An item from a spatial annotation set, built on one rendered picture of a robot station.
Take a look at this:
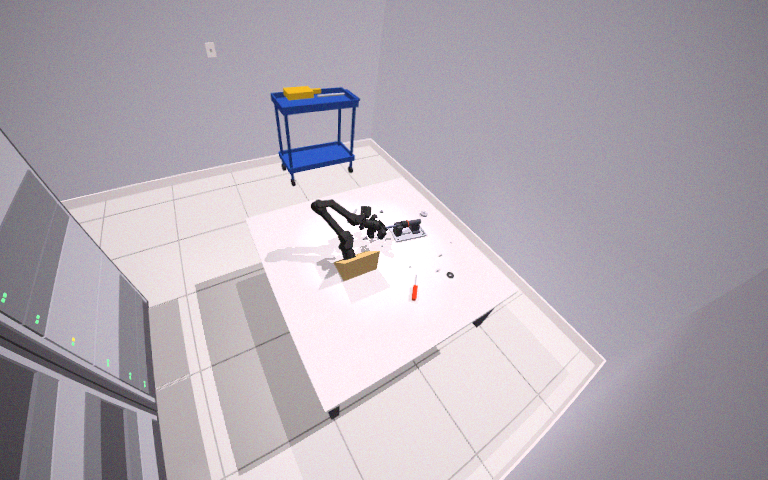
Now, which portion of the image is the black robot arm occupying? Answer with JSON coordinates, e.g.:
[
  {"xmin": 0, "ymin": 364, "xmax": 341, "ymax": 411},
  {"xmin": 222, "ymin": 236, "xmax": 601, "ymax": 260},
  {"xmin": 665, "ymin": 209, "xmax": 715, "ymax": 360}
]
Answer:
[{"xmin": 311, "ymin": 199, "xmax": 376, "ymax": 260}]

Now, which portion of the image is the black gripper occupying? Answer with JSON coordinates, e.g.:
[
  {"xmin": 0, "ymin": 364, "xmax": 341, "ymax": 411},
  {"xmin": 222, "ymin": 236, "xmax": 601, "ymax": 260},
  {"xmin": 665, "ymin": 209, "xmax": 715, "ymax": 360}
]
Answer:
[{"xmin": 369, "ymin": 214, "xmax": 388, "ymax": 240}]

